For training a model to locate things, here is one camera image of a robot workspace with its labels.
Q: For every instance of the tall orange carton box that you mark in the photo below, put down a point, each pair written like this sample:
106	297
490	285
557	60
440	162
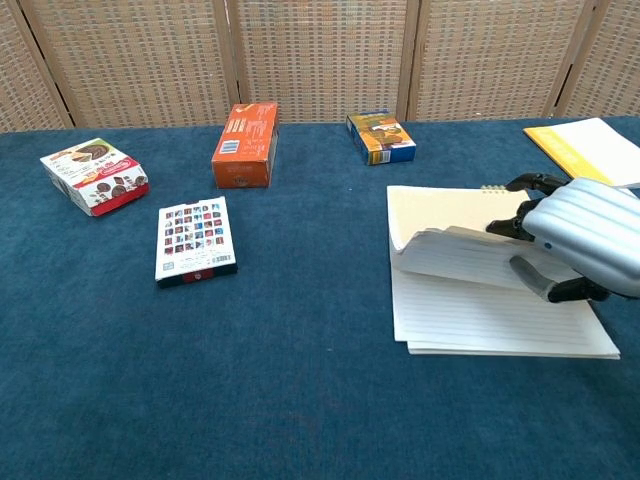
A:
245	145

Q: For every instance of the yellow white notebook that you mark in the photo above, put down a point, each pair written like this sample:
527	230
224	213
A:
590	145

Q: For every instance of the red white cookie box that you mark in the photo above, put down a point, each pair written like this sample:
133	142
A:
95	175

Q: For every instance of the white picture grid box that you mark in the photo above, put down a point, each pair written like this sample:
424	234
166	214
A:
195	240

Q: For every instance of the blue carpeted table surface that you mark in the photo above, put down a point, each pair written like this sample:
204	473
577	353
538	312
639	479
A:
300	375

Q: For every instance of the white lined notebook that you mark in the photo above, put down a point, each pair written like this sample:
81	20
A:
475	315

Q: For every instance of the woven rattan folding screen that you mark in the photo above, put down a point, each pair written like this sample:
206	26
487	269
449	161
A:
320	55

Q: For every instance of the blue orange snack box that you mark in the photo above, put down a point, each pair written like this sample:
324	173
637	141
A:
382	137

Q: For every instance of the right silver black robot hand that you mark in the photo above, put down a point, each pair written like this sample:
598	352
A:
590	230

